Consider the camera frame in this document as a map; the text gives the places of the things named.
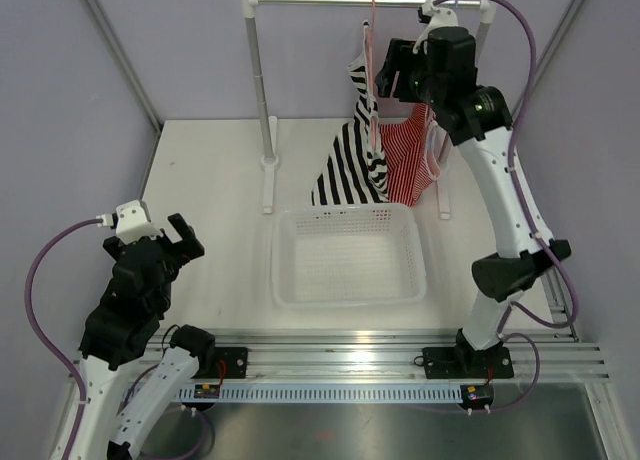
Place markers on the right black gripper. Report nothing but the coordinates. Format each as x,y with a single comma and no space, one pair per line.
400,59

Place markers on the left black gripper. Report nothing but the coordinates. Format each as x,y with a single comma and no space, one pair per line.
186,233

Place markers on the pink wire hanger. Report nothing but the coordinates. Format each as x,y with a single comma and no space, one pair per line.
371,70

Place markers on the black white striped tank top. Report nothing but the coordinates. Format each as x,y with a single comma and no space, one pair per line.
356,170

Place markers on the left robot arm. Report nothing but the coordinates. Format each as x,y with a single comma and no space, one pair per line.
116,335

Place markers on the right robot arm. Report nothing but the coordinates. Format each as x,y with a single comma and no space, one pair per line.
440,71

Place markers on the red white striped tank top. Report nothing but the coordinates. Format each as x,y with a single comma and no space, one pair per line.
409,147

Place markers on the white clothes rack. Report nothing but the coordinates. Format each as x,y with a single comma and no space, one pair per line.
312,81

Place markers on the white plastic basket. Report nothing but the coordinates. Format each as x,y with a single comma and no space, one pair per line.
347,256

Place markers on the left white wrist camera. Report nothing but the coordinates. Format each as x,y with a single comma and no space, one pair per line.
131,222

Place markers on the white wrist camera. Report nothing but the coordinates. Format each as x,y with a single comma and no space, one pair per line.
131,222
433,17

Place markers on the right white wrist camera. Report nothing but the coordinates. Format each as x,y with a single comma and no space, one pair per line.
433,17

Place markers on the right aluminium frame post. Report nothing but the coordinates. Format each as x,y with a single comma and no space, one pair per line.
563,26

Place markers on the aluminium frame post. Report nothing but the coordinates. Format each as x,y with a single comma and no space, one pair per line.
563,26
106,31

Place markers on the white slotted cable duct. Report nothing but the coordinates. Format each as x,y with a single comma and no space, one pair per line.
323,393

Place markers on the left aluminium frame post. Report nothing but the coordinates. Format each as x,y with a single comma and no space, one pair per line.
106,31

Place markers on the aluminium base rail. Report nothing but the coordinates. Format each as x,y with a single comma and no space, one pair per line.
386,356

